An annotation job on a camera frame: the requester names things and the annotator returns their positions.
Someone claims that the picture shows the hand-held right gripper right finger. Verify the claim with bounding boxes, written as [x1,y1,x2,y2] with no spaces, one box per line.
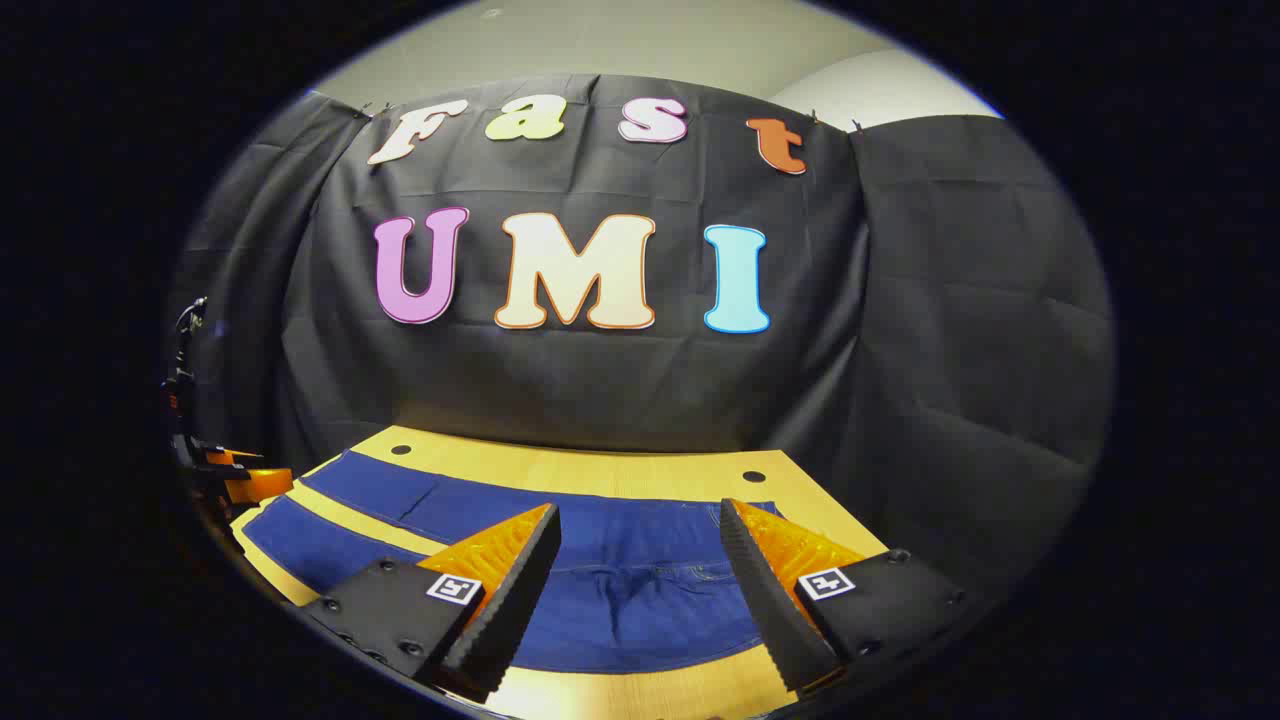
[718,497,969,696]

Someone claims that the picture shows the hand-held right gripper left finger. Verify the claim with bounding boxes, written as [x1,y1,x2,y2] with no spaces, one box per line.
[300,502,563,704]

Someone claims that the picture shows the blue denim jeans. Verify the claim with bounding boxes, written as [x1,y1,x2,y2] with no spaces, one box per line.
[240,450,791,675]

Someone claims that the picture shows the black backdrop cloth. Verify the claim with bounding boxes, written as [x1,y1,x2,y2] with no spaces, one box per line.
[165,72,1116,601]

